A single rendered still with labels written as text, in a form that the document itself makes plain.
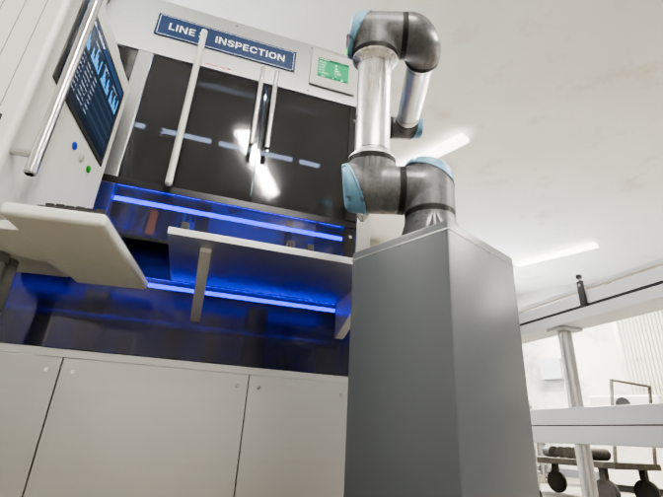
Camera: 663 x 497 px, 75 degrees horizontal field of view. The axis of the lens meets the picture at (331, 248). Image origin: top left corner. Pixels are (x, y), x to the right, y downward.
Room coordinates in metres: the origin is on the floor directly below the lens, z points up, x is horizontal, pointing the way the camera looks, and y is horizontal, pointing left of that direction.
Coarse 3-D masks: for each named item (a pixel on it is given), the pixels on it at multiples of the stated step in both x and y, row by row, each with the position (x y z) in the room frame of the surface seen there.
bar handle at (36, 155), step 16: (96, 0) 0.79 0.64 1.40; (96, 16) 0.80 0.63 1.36; (80, 32) 0.79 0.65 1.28; (80, 48) 0.79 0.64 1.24; (64, 80) 0.79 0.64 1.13; (64, 96) 0.80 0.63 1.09; (48, 112) 0.79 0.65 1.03; (48, 128) 0.79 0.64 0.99; (32, 160) 0.79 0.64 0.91; (32, 176) 0.80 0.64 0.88
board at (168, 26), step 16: (160, 16) 1.32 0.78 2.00; (160, 32) 1.33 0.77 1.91; (176, 32) 1.34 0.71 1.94; (192, 32) 1.36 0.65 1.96; (208, 32) 1.38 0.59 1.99; (224, 32) 1.39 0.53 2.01; (224, 48) 1.40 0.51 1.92; (240, 48) 1.42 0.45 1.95; (256, 48) 1.44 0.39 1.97; (272, 48) 1.46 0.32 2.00; (272, 64) 1.46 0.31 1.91; (288, 64) 1.48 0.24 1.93
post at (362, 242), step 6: (360, 222) 1.58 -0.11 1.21; (366, 222) 1.59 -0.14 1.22; (360, 228) 1.58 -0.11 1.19; (366, 228) 1.59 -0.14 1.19; (360, 234) 1.59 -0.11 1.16; (366, 234) 1.59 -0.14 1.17; (360, 240) 1.59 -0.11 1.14; (366, 240) 1.59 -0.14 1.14; (360, 246) 1.59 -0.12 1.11; (366, 246) 1.59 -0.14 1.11
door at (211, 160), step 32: (160, 64) 1.35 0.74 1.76; (160, 96) 1.36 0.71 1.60; (192, 96) 1.39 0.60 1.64; (224, 96) 1.42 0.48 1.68; (256, 96) 1.46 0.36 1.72; (160, 128) 1.37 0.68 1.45; (192, 128) 1.40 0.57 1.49; (224, 128) 1.43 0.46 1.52; (128, 160) 1.34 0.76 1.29; (160, 160) 1.37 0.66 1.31; (192, 160) 1.40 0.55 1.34; (224, 160) 1.44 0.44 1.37; (224, 192) 1.44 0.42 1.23
